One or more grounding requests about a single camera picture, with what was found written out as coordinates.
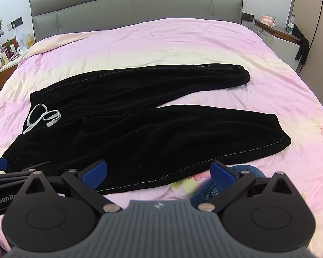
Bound black velvet pants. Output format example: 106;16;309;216
3;63;291;195

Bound blue denim jeans leg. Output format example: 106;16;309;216
190;164;266;208

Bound pink floral bed cover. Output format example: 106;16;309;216
0;17;323;258

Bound left wooden nightstand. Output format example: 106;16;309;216
0;37;24;98

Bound wooden nightstand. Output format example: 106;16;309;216
253;19;300;71
0;37;24;98

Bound white table lamp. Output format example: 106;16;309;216
16;33;27;49

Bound black garment hanging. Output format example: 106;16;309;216
292;25;310;73

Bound right wooden nightstand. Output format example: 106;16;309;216
253;19;300;71

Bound plastic water bottle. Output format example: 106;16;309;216
286;14;295;34

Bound pink tissue box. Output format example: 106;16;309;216
259;15;275;28

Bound grey upholstered headboard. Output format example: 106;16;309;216
30;0;243;41

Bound black wall switch panel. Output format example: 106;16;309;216
11;17;23;28

